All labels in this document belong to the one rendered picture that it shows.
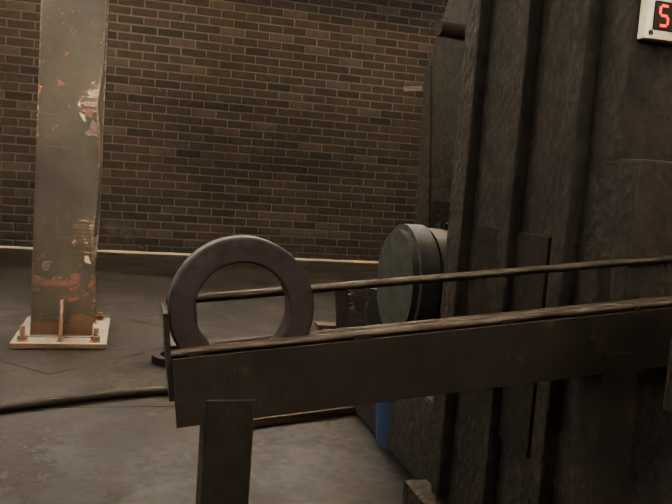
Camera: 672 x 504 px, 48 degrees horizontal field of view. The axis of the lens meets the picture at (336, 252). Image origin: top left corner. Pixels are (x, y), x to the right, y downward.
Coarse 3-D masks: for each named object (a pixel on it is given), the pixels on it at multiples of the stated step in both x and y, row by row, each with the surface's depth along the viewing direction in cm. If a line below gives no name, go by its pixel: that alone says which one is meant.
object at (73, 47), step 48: (48, 0) 313; (96, 0) 318; (48, 48) 315; (96, 48) 320; (48, 96) 317; (96, 96) 319; (48, 144) 319; (96, 144) 324; (48, 192) 321; (96, 192) 326; (48, 240) 324; (96, 240) 356; (48, 288) 326; (48, 336) 327; (96, 336) 325
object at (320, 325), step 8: (368, 288) 283; (376, 288) 281; (352, 296) 307; (360, 296) 303; (368, 296) 283; (376, 296) 278; (352, 304) 323; (360, 304) 304; (368, 304) 283; (376, 304) 279; (352, 312) 306; (360, 312) 303; (368, 312) 282; (376, 312) 279; (352, 320) 306; (360, 320) 303; (368, 320) 283; (376, 320) 280; (320, 328) 338; (328, 328) 339
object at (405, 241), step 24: (408, 240) 230; (432, 240) 229; (384, 264) 249; (408, 264) 228; (432, 264) 224; (384, 288) 248; (408, 288) 227; (432, 288) 223; (384, 312) 247; (408, 312) 226; (432, 312) 225; (360, 408) 253; (408, 408) 211; (408, 432) 210; (408, 456) 209
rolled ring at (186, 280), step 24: (216, 240) 93; (240, 240) 92; (264, 240) 93; (192, 264) 91; (216, 264) 92; (264, 264) 93; (288, 264) 94; (192, 288) 91; (288, 288) 94; (168, 312) 91; (192, 312) 92; (288, 312) 95; (312, 312) 96; (192, 336) 92; (288, 336) 95
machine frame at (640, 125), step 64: (512, 0) 156; (576, 0) 128; (640, 0) 118; (512, 64) 155; (576, 64) 127; (640, 64) 119; (512, 128) 147; (576, 128) 127; (640, 128) 120; (512, 192) 147; (576, 192) 128; (640, 192) 115; (448, 256) 181; (512, 256) 148; (576, 256) 129; (640, 256) 116; (576, 384) 128; (640, 384) 119; (448, 448) 174; (512, 448) 148; (640, 448) 121
